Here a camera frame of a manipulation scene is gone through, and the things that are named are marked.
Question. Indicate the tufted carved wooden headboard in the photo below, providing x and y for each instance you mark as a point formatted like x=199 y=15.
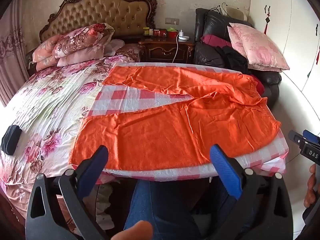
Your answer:
x=100 y=7

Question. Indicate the yellow jar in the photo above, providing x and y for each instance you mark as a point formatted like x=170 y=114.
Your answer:
x=146 y=31

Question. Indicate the floral bed sheet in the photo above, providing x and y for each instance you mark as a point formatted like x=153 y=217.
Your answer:
x=50 y=100

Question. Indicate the person's legs in blue jeans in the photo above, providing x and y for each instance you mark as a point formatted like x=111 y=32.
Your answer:
x=162 y=205

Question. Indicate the red container with green lid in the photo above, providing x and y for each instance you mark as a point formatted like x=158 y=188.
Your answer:
x=172 y=33

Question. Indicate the person's right hand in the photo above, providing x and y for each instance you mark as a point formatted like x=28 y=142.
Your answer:
x=312 y=187

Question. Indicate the orange pants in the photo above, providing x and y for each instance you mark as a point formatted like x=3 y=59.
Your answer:
x=162 y=135

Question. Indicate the dark clothes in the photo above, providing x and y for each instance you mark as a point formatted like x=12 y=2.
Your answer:
x=235 y=60

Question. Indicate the pink floral pillow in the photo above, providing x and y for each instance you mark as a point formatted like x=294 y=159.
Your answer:
x=45 y=50

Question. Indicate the dark wooden nightstand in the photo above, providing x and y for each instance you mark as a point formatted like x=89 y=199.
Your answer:
x=162 y=52

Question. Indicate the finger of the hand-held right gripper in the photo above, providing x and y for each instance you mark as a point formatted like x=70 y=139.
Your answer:
x=312 y=136
x=297 y=138

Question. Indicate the wall socket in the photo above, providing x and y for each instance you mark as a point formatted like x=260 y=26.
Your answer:
x=172 y=21

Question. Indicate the white charger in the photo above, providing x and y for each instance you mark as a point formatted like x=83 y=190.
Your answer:
x=181 y=33

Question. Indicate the large pale pink pillow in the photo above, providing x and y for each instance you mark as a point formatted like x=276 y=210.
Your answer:
x=257 y=47

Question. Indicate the person's left hand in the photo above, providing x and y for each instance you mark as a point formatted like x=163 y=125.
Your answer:
x=133 y=231

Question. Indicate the black pouch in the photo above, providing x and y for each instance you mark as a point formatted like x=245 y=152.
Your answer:
x=11 y=140

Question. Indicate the plain pink pillow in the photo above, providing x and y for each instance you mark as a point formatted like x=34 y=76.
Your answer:
x=80 y=56

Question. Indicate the white round device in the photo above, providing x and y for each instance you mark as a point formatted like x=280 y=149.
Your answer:
x=184 y=38

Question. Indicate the black leather armchair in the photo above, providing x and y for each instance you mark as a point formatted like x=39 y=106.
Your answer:
x=212 y=22

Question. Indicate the beige cushion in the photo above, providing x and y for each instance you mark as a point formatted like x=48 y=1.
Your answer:
x=236 y=13

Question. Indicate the red knot ornament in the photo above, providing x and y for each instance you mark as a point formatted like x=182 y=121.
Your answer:
x=267 y=21
x=318 y=52

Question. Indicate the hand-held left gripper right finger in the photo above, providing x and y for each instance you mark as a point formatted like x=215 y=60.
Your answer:
x=225 y=170

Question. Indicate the red tin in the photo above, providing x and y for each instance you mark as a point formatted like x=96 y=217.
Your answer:
x=160 y=33

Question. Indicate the white wardrobe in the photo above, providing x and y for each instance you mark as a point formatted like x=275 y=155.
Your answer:
x=287 y=50

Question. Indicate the pink checkered tablecloth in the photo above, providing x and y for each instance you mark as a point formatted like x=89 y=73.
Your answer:
x=120 y=97

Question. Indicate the pink curtain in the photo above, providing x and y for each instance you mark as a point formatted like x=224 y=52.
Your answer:
x=12 y=55

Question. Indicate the maroon cloth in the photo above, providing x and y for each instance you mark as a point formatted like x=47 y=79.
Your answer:
x=215 y=40

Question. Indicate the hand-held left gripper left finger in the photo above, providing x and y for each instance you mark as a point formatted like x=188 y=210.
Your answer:
x=93 y=166

